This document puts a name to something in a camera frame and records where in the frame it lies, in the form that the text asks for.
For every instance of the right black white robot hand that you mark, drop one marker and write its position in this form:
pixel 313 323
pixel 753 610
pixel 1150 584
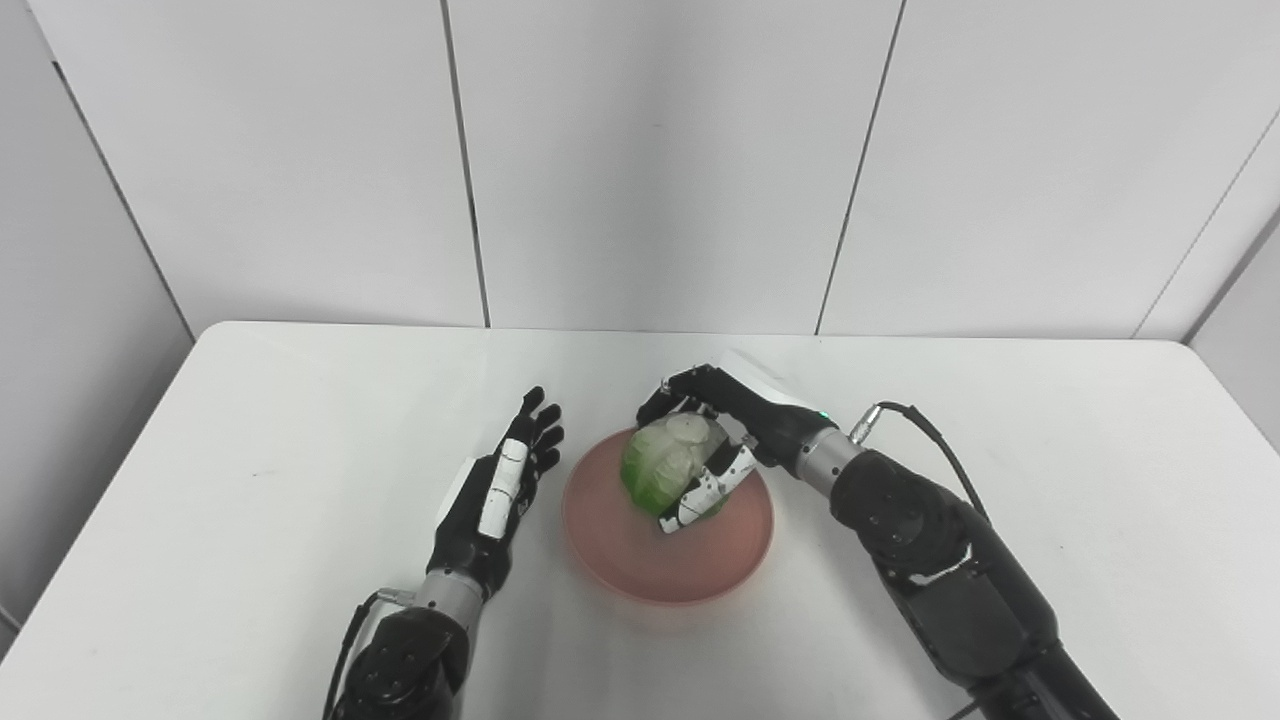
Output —
pixel 735 420

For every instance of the pink plate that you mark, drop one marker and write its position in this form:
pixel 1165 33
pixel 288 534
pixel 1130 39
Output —
pixel 668 525

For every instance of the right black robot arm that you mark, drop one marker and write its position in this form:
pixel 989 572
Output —
pixel 950 570

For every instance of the green white cabbage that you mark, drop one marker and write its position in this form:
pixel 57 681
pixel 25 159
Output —
pixel 672 458

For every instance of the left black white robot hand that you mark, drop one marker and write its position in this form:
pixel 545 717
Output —
pixel 495 500

